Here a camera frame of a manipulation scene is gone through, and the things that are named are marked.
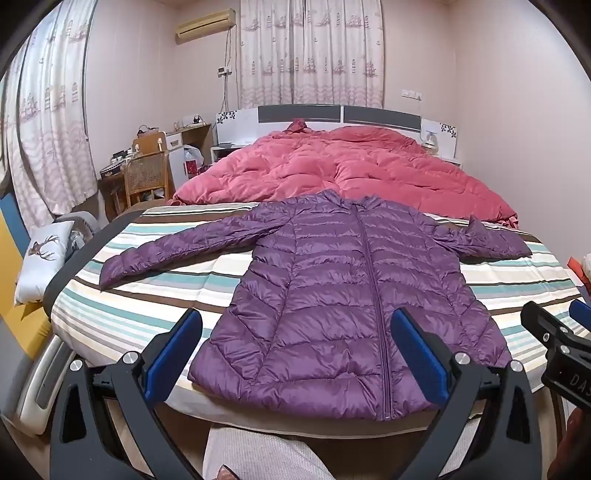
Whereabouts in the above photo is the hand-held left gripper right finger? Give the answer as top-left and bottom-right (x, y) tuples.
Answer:
(390, 307), (543, 480)

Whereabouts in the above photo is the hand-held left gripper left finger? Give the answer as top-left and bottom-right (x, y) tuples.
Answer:
(50, 308), (218, 480)

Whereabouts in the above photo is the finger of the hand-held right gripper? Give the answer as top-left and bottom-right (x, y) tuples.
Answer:
(521, 301), (578, 357)
(569, 299), (591, 334)

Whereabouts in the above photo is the purple down jacket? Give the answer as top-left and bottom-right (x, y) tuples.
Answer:
(98, 188), (534, 422)

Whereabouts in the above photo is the red cloth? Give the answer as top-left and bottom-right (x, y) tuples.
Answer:
(568, 254), (591, 289)

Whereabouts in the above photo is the striped bed sheet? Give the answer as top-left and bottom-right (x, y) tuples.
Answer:
(50, 203), (583, 437)

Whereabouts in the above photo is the white deer print pillow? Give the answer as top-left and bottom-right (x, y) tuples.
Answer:
(14, 220), (75, 306)

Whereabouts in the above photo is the wooden desk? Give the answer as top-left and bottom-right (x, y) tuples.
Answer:
(99, 159), (139, 217)

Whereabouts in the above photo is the wicker wooden chair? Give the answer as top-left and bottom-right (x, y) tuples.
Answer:
(124, 150), (175, 208)

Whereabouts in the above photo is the yellow blue sofa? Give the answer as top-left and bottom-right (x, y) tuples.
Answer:
(0, 194), (51, 361)

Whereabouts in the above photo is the red quilt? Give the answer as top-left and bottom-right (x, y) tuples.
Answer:
(167, 119), (520, 230)

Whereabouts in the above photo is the clear plastic bag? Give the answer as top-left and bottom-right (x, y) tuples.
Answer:
(184, 144), (205, 176)

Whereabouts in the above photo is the brown bag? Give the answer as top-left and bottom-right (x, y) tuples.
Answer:
(133, 130), (168, 155)

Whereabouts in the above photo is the wooden white cabinet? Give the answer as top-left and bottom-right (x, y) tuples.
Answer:
(164, 124), (213, 185)

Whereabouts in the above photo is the white grey bed headboard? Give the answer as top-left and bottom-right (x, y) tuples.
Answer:
(216, 104), (459, 162)

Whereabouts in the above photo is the white patterned side curtain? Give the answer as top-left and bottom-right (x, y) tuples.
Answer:
(0, 0), (100, 217)

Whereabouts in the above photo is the white patterned window curtain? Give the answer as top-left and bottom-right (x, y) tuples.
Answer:
(239, 0), (386, 110)

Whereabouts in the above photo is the hanging wall cable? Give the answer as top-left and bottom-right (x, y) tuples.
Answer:
(222, 28), (232, 112)

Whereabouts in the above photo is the beige wall air conditioner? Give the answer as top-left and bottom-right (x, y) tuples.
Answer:
(174, 10), (236, 44)

